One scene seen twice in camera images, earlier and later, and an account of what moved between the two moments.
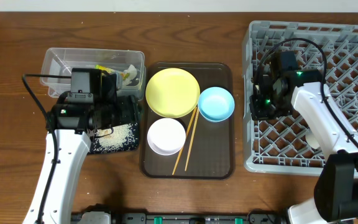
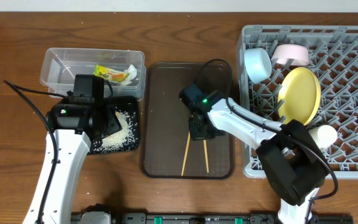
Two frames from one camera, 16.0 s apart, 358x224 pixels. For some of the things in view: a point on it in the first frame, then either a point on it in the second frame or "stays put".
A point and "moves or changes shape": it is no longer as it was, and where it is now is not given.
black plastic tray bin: (125, 137) stays put
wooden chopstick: (173, 172) → (185, 158)
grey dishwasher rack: (347, 55) stays put
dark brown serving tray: (188, 121) stays put
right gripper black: (258, 112) → (196, 134)
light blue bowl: (215, 104) moves or changes shape
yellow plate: (173, 93) moves or changes shape
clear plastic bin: (128, 65) stays put
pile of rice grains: (117, 137) stays put
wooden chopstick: (187, 157) → (206, 155)
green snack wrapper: (123, 74) stays put
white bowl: (166, 136) → (298, 53)
